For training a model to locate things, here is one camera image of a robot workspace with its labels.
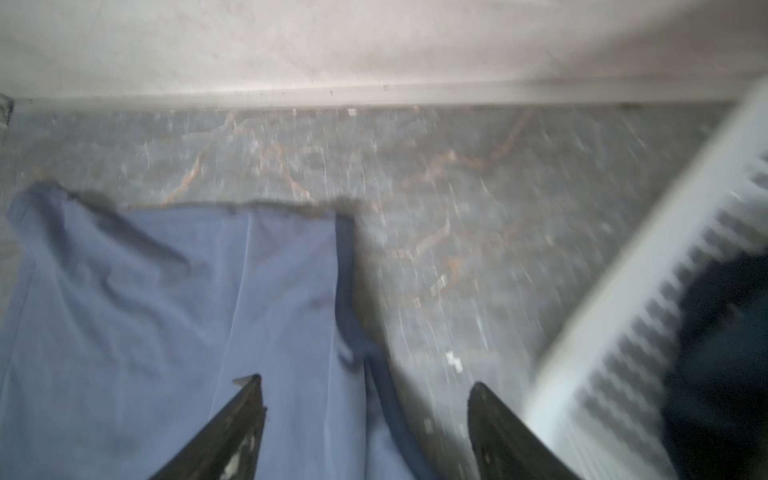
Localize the blue-grey tank top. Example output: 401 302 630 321
1 183 437 479

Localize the dark navy tank top pile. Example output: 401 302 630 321
661 253 767 479

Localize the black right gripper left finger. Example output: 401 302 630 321
153 374 267 480

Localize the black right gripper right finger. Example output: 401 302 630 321
467 382 578 480

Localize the white plastic laundry basket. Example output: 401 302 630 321
523 82 767 479

